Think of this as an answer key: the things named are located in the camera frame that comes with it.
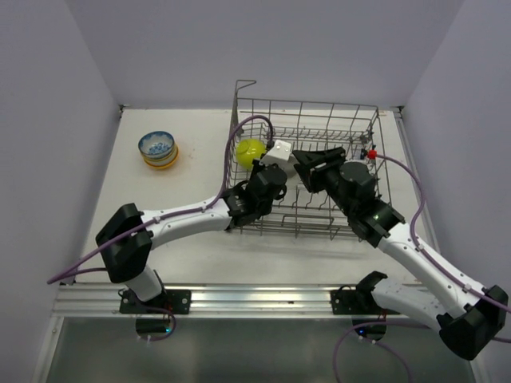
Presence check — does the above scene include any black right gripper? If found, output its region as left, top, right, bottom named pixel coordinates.
left=293, top=146, right=355, bottom=217

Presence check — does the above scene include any lime green bowl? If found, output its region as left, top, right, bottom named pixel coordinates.
left=236, top=138, right=266, bottom=171

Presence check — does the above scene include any orange ribbed bowl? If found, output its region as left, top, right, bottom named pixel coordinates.
left=143, top=148, right=179, bottom=170

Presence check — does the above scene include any white blue patterned bowl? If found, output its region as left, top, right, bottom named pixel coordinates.
left=137, top=131, right=175, bottom=153

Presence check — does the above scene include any beige bowl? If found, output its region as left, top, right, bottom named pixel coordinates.
left=287, top=178, right=303, bottom=190

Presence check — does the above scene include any white floral leaf bowl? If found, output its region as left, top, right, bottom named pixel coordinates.
left=140, top=148, right=176, bottom=160

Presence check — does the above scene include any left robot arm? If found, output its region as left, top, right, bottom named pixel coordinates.
left=96, top=164, right=287, bottom=314

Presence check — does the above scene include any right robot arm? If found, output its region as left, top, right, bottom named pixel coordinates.
left=293, top=148, right=510, bottom=361

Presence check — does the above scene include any grey wire dish rack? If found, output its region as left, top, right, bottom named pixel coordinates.
left=224, top=80, right=392, bottom=239

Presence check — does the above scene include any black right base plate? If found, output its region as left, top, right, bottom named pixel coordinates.
left=330, top=285, right=399, bottom=316

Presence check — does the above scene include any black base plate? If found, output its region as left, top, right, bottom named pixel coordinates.
left=330, top=285, right=399, bottom=316
left=118, top=289, right=192, bottom=315

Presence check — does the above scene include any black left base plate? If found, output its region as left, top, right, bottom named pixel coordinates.
left=118, top=289, right=192, bottom=315

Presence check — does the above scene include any aluminium mounting rail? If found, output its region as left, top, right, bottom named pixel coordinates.
left=53, top=281, right=468, bottom=320

